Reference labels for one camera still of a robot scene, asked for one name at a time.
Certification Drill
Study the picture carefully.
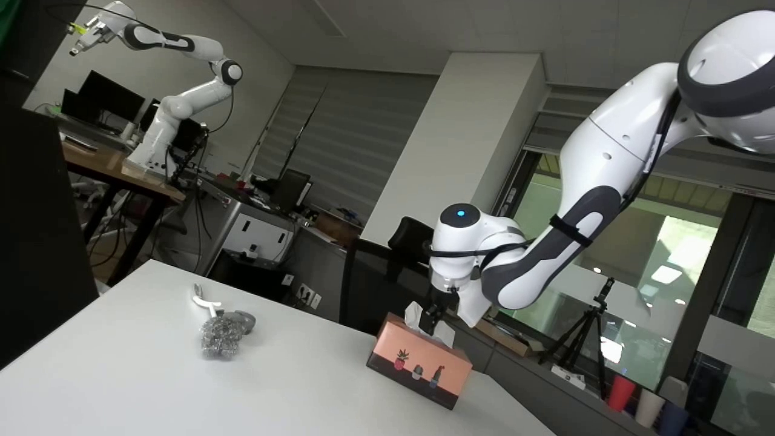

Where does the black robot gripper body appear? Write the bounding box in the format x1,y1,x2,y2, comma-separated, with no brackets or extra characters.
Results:
424,289,459,318

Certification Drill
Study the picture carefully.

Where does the pink tissue box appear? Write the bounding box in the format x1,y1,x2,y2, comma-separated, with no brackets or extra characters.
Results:
366,314,472,410

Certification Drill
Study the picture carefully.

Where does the black partition panel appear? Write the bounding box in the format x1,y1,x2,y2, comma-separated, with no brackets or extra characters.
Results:
0,0,96,367

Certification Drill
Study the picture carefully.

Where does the wooden desk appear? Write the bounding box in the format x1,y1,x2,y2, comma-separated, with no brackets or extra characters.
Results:
62,138,186,283

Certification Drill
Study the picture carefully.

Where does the white tissue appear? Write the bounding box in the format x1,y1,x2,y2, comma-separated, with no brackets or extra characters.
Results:
402,299,424,329

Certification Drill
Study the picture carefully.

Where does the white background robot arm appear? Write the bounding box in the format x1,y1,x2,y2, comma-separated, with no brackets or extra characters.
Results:
67,0,243,175

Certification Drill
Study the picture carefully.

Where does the black camera tripod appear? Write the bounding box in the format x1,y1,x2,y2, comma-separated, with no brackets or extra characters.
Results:
539,278,613,376

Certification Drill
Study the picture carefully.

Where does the red cup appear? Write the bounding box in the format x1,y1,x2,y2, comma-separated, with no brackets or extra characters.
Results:
605,376,637,412

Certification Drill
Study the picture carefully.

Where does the black computer monitor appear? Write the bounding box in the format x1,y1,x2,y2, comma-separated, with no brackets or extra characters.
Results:
59,69,144,134

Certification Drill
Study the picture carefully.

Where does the grey steel scrubber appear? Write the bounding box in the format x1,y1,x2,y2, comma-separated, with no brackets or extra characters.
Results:
190,285,257,360

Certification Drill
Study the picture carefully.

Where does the white main robot arm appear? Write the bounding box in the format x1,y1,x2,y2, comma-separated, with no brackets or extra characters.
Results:
427,6,775,324

